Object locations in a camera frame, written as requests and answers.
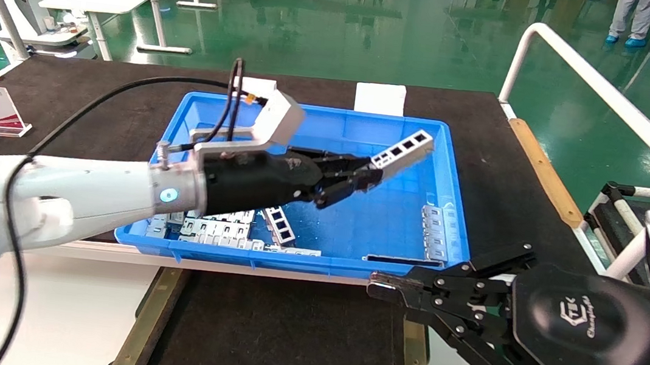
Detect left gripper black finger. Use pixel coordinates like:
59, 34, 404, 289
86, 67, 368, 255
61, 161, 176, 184
307, 175, 376, 215
295, 149, 386, 188

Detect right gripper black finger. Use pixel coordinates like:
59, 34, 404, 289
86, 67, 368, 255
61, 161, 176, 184
365, 225, 539, 320
396, 290, 559, 365

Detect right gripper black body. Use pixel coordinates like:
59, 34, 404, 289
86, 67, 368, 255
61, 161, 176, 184
501, 259, 650, 365

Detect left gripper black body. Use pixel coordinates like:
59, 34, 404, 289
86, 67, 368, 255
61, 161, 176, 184
199, 145, 328, 229

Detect grey metal ladder part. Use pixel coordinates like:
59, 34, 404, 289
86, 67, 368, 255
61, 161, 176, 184
369, 125, 437, 177
259, 205, 300, 247

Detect black container tray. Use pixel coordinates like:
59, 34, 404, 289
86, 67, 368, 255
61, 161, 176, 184
107, 260, 441, 365

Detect blue plastic parts bin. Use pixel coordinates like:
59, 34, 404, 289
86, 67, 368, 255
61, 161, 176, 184
112, 85, 486, 294

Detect stacked grey metal brackets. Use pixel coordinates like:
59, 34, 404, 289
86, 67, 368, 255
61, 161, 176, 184
146, 212, 172, 240

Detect black table mat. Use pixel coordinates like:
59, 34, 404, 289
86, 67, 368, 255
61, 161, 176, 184
0, 37, 601, 301

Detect person in light trousers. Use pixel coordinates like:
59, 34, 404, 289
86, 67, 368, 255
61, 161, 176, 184
604, 0, 650, 50

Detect flat grey metal bracket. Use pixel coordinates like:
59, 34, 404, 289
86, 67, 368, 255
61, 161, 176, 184
182, 217, 252, 242
198, 205, 255, 226
178, 231, 264, 251
265, 244, 322, 258

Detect slotted grey metal bracket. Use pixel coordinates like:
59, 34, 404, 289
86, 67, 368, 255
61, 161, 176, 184
416, 205, 460, 264

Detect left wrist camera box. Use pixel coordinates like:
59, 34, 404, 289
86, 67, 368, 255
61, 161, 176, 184
188, 82, 309, 165

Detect black cart frame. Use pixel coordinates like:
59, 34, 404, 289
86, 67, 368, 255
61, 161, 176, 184
578, 178, 650, 278

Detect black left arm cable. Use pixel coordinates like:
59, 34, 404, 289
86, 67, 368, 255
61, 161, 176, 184
0, 33, 273, 365

